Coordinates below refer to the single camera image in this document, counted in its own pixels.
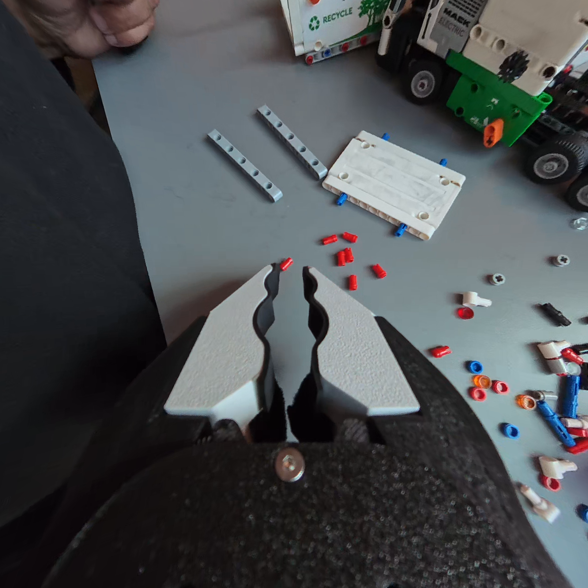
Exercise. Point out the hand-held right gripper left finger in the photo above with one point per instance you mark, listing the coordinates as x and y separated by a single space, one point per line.
220 358

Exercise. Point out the white lego connector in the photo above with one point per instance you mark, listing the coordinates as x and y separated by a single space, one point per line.
471 298

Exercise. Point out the person's left forearm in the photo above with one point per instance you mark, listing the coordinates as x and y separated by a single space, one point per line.
55 229

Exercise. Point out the clear round lego stud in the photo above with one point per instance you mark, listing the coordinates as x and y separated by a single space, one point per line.
579 223

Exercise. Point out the red lego pin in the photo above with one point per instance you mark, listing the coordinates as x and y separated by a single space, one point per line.
440 351

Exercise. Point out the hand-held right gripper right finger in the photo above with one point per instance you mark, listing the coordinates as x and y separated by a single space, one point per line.
363 363

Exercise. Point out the grey round lego bush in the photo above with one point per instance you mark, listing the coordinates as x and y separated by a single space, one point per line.
496 279
561 260

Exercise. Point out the white and green lego truck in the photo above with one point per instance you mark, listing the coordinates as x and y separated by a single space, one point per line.
505 92

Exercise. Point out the grey lego beam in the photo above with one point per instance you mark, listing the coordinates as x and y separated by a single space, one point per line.
243 165
291 142

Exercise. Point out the white lego panel blue pins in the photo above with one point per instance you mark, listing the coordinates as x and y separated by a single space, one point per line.
395 183

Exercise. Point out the group of red lego pins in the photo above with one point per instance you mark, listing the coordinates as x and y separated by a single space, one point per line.
340 258

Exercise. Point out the person's left hand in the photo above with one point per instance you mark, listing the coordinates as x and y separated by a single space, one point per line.
92 23

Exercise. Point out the white lego garbage body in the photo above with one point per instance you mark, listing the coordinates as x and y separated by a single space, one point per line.
330 23

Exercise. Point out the pile of mixed lego pieces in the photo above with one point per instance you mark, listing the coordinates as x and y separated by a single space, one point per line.
553 420

